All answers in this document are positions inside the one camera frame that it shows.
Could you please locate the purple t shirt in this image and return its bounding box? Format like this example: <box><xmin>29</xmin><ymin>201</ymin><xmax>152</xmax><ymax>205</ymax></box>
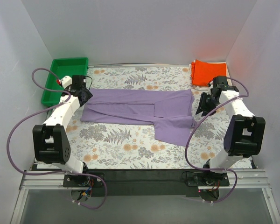
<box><xmin>81</xmin><ymin>89</ymin><xmax>197</xmax><ymax>146</ymax></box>

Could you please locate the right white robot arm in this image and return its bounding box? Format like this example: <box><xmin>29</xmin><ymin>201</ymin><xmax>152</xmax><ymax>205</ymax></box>
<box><xmin>196</xmin><ymin>76</ymin><xmax>266</xmax><ymax>183</ymax></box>

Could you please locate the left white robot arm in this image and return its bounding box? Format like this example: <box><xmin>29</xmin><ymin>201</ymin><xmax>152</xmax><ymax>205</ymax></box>
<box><xmin>32</xmin><ymin>75</ymin><xmax>92</xmax><ymax>187</ymax></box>

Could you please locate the folded white t shirt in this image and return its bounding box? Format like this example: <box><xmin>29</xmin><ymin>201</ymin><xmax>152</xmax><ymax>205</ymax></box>
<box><xmin>189</xmin><ymin>61</ymin><xmax>235</xmax><ymax>91</ymax></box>

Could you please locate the folded orange t shirt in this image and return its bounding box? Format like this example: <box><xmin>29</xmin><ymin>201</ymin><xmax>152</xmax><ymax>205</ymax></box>
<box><xmin>190</xmin><ymin>59</ymin><xmax>229</xmax><ymax>86</ymax></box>

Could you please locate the green plastic tray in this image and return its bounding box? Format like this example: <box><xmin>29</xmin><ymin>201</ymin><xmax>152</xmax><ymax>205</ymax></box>
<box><xmin>41</xmin><ymin>57</ymin><xmax>88</xmax><ymax>107</ymax></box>

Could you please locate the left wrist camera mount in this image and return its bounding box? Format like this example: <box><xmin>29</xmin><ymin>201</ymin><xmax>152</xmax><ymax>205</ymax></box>
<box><xmin>56</xmin><ymin>76</ymin><xmax>72</xmax><ymax>88</ymax></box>

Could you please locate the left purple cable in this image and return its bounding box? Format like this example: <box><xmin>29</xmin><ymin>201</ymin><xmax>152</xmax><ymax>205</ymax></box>
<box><xmin>6</xmin><ymin>68</ymin><xmax>108</xmax><ymax>210</ymax></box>

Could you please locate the aluminium frame rail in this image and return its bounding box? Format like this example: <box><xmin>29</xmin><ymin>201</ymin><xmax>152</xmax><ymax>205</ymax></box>
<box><xmin>11</xmin><ymin>169</ymin><xmax>280</xmax><ymax>224</ymax></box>

